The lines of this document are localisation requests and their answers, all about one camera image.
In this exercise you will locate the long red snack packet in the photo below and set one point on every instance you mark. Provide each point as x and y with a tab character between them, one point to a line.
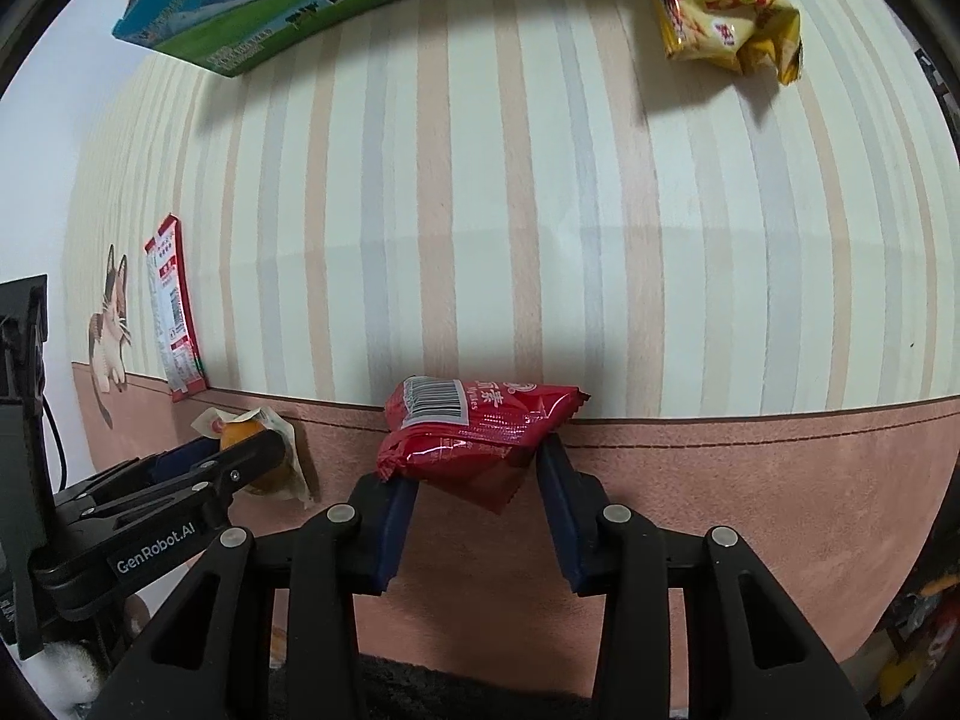
176	307

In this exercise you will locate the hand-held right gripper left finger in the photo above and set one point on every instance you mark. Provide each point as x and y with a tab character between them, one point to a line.
394	532

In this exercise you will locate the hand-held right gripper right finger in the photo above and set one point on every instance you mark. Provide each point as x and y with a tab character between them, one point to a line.
559	532

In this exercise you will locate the striped cat print tablecloth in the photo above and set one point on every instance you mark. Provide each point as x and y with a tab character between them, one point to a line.
525	180

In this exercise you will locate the yellow object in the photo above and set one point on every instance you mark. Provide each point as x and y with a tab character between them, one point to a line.
904	675

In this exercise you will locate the clear packet with orange pastry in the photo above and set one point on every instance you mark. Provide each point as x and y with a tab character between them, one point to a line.
271	480

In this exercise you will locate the yellow panda snack packet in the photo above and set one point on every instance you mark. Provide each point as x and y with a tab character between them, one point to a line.
712	7

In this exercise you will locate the person's dark fleece clothing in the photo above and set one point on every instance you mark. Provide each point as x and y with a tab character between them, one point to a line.
480	694

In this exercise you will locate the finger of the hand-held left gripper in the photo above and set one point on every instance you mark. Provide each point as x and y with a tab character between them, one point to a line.
184	454
247	457

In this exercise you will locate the small red snack packet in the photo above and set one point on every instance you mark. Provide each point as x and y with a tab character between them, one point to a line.
465	442

